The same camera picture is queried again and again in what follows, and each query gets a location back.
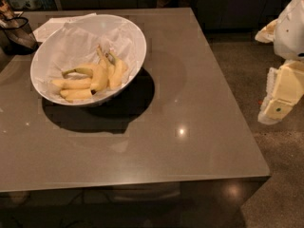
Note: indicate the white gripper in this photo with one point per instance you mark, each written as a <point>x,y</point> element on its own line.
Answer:
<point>292,32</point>

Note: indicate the white bowl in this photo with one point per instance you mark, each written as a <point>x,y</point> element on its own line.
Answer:
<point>133,38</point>

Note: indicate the black wire basket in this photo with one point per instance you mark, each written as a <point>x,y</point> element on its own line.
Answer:
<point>20,38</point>

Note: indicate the yellow banana lowest front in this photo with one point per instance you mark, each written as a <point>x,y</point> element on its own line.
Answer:
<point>75,94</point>

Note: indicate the curved banana with green stem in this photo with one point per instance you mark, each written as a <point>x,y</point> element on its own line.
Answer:
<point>97,73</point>

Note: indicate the yellow banana front left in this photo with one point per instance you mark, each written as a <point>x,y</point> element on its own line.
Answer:
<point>72,84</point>

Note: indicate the yellow banana middle back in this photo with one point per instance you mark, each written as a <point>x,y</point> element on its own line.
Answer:
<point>104,62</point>

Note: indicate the white paper sheet on table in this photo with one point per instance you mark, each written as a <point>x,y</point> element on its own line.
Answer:
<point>53,24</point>

